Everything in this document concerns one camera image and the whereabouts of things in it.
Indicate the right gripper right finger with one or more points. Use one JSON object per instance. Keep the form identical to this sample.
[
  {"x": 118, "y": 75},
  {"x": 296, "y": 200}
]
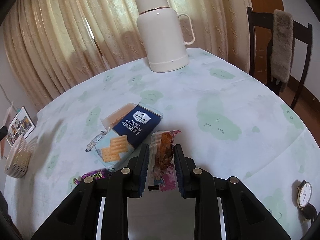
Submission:
[{"x": 224, "y": 208}]

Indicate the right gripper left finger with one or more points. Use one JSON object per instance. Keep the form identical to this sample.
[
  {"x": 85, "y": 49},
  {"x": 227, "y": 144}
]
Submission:
[{"x": 98, "y": 206}]

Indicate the purple candy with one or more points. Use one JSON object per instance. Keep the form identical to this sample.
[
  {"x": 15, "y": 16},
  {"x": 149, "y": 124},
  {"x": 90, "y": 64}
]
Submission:
[{"x": 97, "y": 174}]

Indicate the small silver blue sachet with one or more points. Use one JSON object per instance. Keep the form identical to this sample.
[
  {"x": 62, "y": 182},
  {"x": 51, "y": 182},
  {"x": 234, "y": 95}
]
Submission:
[{"x": 95, "y": 140}]

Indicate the pink cake snack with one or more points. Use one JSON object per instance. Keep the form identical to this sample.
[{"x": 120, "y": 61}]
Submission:
[{"x": 161, "y": 170}]

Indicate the orange wafer packet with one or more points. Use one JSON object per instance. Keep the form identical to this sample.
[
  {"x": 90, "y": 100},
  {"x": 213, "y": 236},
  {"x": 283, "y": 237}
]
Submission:
[{"x": 114, "y": 118}]

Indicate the navy soda cracker pack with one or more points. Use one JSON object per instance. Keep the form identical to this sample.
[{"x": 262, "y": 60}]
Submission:
[{"x": 127, "y": 135}]

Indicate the wristwatch with white dial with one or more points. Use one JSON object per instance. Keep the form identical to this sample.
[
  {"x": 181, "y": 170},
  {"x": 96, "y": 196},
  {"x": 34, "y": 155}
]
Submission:
[{"x": 304, "y": 195}]

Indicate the green patterned tablecloth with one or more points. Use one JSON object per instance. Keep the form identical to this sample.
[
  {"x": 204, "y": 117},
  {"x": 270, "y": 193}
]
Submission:
[{"x": 229, "y": 123}]

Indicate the pink plastic basket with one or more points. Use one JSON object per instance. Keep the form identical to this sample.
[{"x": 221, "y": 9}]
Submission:
[{"x": 18, "y": 159}]

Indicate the photo calendar card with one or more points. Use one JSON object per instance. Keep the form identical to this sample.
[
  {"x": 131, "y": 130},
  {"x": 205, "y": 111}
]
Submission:
[{"x": 20, "y": 124}]

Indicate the grey fuzzy chair cover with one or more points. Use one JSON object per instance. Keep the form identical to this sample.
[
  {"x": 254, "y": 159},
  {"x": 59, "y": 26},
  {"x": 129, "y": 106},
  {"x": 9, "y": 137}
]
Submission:
[{"x": 282, "y": 48}]

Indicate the beige curtain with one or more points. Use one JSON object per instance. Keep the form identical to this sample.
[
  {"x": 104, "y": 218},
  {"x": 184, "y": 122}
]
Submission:
[{"x": 53, "y": 45}]

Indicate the cream thermos jug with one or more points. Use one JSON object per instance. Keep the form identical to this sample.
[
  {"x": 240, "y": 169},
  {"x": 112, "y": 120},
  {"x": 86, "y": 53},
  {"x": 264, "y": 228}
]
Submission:
[{"x": 160, "y": 31}]

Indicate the wooden door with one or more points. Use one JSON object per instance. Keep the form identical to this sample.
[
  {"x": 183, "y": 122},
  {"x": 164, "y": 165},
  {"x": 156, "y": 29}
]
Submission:
[{"x": 260, "y": 14}]

